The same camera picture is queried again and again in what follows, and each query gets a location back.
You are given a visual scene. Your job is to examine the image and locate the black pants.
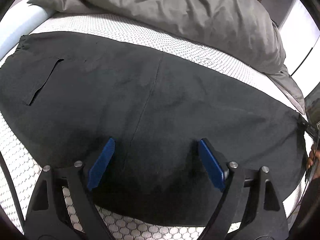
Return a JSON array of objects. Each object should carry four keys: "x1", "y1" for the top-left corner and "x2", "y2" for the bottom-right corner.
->
[{"x1": 1, "y1": 31, "x2": 306, "y2": 226}]

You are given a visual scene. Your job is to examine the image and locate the black cable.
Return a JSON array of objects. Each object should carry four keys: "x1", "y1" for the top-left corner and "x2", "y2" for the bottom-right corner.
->
[{"x1": 0, "y1": 146, "x2": 26, "y2": 230}]

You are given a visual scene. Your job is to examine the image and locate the person's right hand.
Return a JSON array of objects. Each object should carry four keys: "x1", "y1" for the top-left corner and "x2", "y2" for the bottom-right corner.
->
[{"x1": 306, "y1": 145, "x2": 320, "y2": 179}]

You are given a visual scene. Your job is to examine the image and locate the grey duvet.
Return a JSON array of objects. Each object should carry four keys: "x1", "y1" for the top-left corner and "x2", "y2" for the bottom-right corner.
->
[{"x1": 29, "y1": 0, "x2": 305, "y2": 113}]

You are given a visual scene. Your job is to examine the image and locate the light blue pillow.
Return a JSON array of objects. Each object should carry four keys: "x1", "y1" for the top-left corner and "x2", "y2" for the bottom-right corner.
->
[{"x1": 1, "y1": 4, "x2": 55, "y2": 59}]

